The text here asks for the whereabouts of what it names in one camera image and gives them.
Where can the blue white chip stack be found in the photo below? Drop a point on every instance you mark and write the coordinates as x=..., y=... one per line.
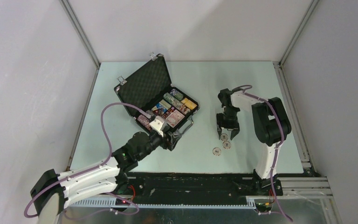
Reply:
x=177, y=94

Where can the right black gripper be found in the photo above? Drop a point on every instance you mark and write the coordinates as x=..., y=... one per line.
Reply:
x=221, y=124

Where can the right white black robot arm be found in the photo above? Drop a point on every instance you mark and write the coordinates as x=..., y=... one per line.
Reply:
x=271, y=124

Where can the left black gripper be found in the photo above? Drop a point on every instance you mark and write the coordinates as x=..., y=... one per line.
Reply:
x=172, y=139

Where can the blue patterned card deck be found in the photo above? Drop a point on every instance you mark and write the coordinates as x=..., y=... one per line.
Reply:
x=161, y=108

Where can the green poker chip stack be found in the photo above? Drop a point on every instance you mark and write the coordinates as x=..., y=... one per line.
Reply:
x=176, y=103

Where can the red dice in case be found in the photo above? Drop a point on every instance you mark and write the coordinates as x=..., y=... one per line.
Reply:
x=168, y=112

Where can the white red chip stack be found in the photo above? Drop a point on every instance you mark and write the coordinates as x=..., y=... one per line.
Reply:
x=225, y=145

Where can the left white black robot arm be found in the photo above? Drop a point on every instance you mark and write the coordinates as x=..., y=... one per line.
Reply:
x=101, y=178

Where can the black poker set case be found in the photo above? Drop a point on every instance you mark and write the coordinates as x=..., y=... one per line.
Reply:
x=145, y=88

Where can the red playing card deck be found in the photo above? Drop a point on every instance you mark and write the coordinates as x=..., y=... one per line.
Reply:
x=174, y=118

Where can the red white chip row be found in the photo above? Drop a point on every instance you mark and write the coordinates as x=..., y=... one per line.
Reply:
x=144, y=121

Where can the yellow poker chip stack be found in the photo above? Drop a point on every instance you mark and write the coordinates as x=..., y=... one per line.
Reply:
x=189, y=104

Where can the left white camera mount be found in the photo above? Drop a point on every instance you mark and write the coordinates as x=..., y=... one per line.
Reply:
x=159, y=125

